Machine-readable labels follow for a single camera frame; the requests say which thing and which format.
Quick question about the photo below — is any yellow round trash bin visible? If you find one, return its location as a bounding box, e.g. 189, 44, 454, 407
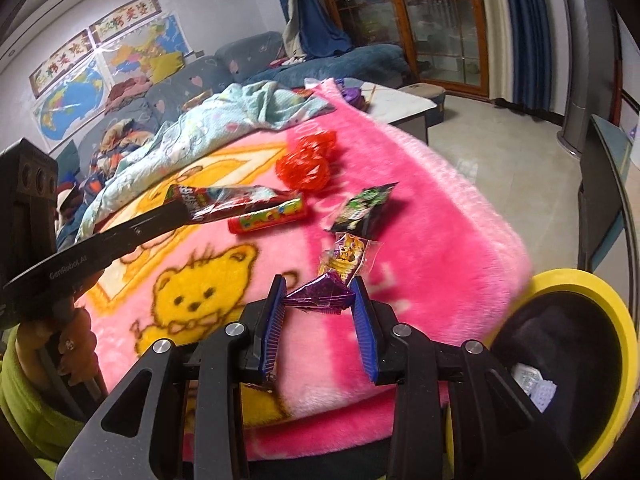
446, 269, 640, 480

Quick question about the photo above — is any small grey stool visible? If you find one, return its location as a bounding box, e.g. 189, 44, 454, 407
400, 82, 449, 127

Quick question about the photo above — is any pile of red clothes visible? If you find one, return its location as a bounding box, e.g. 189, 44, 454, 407
104, 74, 152, 112

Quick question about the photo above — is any dark red snack wrapper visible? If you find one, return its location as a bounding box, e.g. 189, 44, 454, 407
165, 184, 297, 226

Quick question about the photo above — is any red printed tube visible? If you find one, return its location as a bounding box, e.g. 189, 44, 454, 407
228, 197, 307, 235

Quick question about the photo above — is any yellow purple candy wrapper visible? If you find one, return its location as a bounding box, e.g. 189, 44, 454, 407
317, 232, 384, 284

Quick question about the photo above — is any country map poster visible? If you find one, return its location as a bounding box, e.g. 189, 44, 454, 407
101, 14, 194, 82

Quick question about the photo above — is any world map poster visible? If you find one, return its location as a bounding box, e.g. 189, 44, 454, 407
31, 64, 109, 144

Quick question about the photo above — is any blue curtain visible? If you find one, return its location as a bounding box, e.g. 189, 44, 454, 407
262, 0, 357, 59
496, 0, 569, 113

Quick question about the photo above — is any silver tower air conditioner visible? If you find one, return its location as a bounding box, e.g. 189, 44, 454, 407
554, 0, 624, 154

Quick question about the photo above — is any black green snack packet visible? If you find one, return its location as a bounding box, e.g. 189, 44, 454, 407
324, 181, 400, 239

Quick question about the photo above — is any white top coffee table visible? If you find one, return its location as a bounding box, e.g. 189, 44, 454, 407
360, 82, 439, 147

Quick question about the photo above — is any framed embroidery picture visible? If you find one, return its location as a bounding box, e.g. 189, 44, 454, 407
27, 29, 97, 99
89, 0, 162, 44

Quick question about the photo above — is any purple foil wrapper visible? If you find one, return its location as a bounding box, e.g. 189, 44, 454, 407
282, 272, 357, 317

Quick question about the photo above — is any person's left forearm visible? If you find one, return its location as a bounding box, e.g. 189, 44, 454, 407
0, 330, 90, 480

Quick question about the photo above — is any light blue printed quilt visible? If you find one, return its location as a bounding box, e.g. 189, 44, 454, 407
75, 82, 337, 241

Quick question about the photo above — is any pink bear printed blanket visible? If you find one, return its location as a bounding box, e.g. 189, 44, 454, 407
75, 80, 533, 461

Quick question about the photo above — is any beige curtain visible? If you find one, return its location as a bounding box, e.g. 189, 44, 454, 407
280, 0, 314, 57

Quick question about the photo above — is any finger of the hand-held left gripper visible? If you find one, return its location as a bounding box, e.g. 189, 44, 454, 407
107, 200, 193, 257

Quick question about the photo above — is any person's left hand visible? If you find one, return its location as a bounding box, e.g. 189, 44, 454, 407
17, 307, 99, 411

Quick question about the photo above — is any yellow pillow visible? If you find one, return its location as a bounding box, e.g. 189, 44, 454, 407
149, 51, 184, 84

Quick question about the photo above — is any colourful patterned cloth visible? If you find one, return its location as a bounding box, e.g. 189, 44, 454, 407
91, 119, 152, 172

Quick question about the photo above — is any purple plastic bag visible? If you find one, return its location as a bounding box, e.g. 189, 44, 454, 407
339, 84, 367, 112

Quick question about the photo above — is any wooden glass sliding door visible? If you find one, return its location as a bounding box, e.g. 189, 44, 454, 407
320, 0, 492, 102

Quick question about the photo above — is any dark glass tv cabinet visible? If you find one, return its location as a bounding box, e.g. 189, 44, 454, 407
576, 114, 640, 277

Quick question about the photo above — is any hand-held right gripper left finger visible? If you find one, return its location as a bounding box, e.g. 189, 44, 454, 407
57, 275, 288, 480

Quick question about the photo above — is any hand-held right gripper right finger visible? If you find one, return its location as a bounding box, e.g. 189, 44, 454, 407
350, 276, 583, 480

